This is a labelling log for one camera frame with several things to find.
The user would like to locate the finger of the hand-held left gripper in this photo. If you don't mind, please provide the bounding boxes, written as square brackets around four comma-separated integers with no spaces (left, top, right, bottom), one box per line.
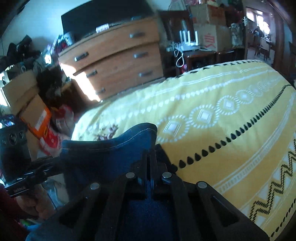
[30,155,65,184]

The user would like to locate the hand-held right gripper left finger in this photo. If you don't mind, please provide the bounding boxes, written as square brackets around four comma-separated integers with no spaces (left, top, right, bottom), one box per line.
[28,155,149,241]

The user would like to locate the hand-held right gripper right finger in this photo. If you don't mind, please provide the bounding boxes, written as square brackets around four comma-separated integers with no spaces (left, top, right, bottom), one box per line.
[150,144,271,241]

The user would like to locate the blue denim pants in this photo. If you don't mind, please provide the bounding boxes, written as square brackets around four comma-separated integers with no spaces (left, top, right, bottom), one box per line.
[25,123,176,241]

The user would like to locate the person's left forearm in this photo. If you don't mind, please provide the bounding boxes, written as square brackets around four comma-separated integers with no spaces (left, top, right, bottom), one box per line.
[0,185,28,241]

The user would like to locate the person's left hand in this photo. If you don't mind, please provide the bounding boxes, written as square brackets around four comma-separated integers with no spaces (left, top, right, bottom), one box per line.
[19,183,56,219]

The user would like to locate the red and white plastic bag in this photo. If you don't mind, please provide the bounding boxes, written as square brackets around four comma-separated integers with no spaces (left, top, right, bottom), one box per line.
[39,104,77,156]

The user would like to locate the orange edged cardboard box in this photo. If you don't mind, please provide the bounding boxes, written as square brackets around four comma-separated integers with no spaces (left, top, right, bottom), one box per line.
[19,95,52,140]

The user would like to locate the large tan cardboard box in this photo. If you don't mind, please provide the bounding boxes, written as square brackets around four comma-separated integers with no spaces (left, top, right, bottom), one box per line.
[2,69,39,114]

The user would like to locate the yellow patterned blanket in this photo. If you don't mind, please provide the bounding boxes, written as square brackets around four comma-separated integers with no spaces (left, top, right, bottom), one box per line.
[71,60,296,241]

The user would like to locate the pile of dark clothes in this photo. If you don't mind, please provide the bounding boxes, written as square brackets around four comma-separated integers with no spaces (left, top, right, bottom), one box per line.
[0,35,42,71]

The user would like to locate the dark wooden chair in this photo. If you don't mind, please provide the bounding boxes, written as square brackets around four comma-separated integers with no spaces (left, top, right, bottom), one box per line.
[159,10,235,76]

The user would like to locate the wooden dresser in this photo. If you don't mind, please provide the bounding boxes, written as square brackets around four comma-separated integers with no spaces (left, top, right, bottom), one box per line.
[58,13,166,101]

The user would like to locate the white router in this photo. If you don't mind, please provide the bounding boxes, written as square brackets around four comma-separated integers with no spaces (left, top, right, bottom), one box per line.
[179,30,201,52]

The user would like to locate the red printed cardboard box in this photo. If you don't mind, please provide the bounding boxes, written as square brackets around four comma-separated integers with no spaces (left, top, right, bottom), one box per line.
[192,23,232,52]

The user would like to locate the black television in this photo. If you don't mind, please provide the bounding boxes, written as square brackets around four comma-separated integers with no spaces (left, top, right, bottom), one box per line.
[61,0,156,36]

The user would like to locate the plain brown cardboard box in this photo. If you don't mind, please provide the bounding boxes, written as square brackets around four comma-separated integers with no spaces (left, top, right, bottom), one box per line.
[190,3,226,26]

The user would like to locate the white cable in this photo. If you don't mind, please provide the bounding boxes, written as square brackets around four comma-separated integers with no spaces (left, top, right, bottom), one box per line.
[174,44,185,68]

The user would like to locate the wooden door frame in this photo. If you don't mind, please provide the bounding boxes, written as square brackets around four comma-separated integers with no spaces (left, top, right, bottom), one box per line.
[269,0,292,69]

